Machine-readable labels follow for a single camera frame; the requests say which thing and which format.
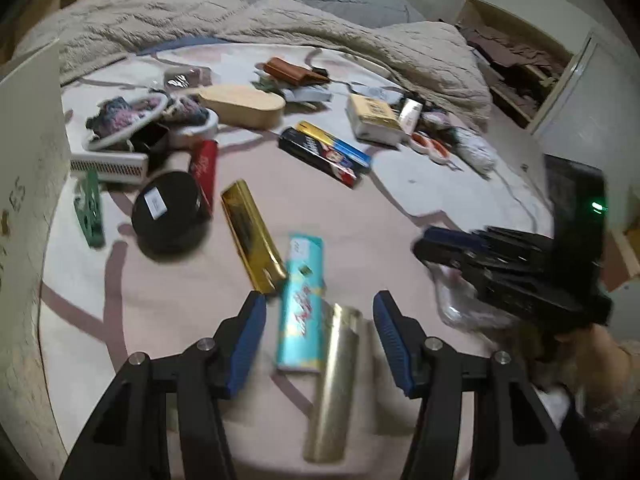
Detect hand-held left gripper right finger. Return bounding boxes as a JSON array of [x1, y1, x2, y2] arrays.
[[372, 290, 581, 480]]

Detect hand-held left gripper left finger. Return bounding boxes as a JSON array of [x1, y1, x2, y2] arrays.
[[59, 290, 268, 480]]

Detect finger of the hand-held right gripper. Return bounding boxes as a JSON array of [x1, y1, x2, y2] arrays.
[[422, 226, 551, 257], [411, 239, 502, 281]]

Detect clear plastic case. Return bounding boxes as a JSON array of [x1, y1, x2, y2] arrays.
[[435, 265, 511, 333]]

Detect teal snack packet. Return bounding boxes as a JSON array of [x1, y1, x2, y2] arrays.
[[276, 233, 326, 373]]

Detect silver bar packet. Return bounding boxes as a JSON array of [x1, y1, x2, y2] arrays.
[[302, 304, 363, 463]]

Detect orange white scissors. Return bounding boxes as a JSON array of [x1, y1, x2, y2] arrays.
[[410, 131, 453, 166]]

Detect white storage box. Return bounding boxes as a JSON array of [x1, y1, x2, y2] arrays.
[[0, 40, 73, 480]]

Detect person's right hand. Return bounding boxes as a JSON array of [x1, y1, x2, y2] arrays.
[[520, 322, 626, 393]]

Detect gold bar packet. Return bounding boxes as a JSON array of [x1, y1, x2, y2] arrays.
[[220, 179, 288, 295]]

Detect white louvered door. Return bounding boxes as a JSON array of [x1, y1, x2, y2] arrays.
[[530, 30, 640, 171]]

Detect slim beige box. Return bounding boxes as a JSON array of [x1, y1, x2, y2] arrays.
[[397, 97, 425, 133]]

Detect yellow cardboard box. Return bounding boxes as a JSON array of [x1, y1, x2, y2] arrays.
[[346, 94, 411, 145]]

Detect blue yellow snack packet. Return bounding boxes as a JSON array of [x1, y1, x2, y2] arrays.
[[295, 121, 373, 173]]

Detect black round tin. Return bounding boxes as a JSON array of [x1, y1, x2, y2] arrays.
[[131, 171, 213, 256]]

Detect light blue packet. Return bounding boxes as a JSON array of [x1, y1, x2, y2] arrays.
[[360, 86, 403, 103]]

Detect black snack bar packet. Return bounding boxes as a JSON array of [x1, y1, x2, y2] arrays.
[[277, 127, 363, 190]]

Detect pile of pink clothes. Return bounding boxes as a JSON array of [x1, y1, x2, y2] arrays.
[[457, 0, 576, 128]]

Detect red packet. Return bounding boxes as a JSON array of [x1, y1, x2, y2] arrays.
[[189, 139, 219, 211]]

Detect grey white packet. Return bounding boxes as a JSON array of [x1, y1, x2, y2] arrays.
[[282, 85, 333, 106]]

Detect green clip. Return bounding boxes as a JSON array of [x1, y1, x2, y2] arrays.
[[73, 167, 106, 248]]

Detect white comb brush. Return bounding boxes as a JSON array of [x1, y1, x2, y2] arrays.
[[70, 152, 150, 183]]

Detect brown leather wallet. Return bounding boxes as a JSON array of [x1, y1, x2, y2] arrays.
[[263, 58, 331, 86]]

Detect oval wooden box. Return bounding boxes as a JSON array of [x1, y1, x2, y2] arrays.
[[192, 85, 287, 130]]

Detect white embroidery hoop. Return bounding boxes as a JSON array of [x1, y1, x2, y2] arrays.
[[85, 91, 171, 152]]

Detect pink purple knit piece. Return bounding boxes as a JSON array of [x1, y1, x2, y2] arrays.
[[87, 97, 166, 136]]

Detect grey tape roll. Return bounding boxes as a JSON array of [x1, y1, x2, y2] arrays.
[[164, 66, 213, 92]]

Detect wooden shelf unit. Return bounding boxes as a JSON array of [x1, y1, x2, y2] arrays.
[[0, 0, 101, 61]]

